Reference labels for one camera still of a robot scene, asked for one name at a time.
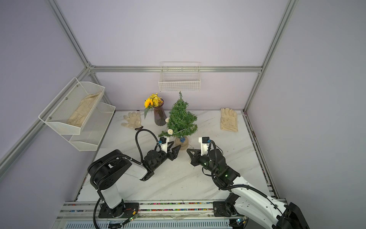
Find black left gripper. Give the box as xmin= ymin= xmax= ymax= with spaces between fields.
xmin=152 ymin=142 xmax=181 ymax=171

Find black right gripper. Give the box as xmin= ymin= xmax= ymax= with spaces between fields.
xmin=188 ymin=148 xmax=219 ymax=175

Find small green christmas tree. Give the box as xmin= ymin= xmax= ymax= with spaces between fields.
xmin=159 ymin=92 xmax=198 ymax=151

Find rattan ball string lights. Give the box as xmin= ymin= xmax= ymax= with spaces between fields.
xmin=164 ymin=116 xmax=198 ymax=138

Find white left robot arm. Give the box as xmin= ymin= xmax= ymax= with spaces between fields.
xmin=88 ymin=128 xmax=181 ymax=219

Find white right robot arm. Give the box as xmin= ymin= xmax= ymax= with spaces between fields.
xmin=187 ymin=140 xmax=309 ymax=229

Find dark glass vase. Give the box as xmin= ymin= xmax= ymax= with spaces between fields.
xmin=153 ymin=100 xmax=167 ymax=126

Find cream glove on table right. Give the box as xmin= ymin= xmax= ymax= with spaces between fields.
xmin=220 ymin=108 xmax=238 ymax=132

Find cream glove on table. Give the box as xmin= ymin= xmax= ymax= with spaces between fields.
xmin=220 ymin=108 xmax=238 ymax=132
xmin=121 ymin=111 xmax=143 ymax=130

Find cream glove on table left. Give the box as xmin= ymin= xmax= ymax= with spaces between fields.
xmin=121 ymin=111 xmax=143 ymax=130

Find yellow sunflower bouquet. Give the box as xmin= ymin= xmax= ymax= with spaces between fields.
xmin=144 ymin=93 xmax=164 ymax=118

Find cream glove in shelf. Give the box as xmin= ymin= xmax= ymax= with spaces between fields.
xmin=67 ymin=92 xmax=101 ymax=127

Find white two-tier mesh shelf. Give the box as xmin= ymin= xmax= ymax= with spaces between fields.
xmin=39 ymin=78 xmax=115 ymax=151

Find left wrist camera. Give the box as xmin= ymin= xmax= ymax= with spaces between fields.
xmin=158 ymin=136 xmax=169 ymax=154

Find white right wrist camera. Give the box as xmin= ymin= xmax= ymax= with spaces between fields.
xmin=199 ymin=137 xmax=211 ymax=156

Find white wire wall basket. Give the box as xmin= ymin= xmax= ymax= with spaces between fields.
xmin=158 ymin=62 xmax=201 ymax=93

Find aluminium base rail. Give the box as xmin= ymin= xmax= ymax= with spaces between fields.
xmin=51 ymin=198 xmax=295 ymax=229

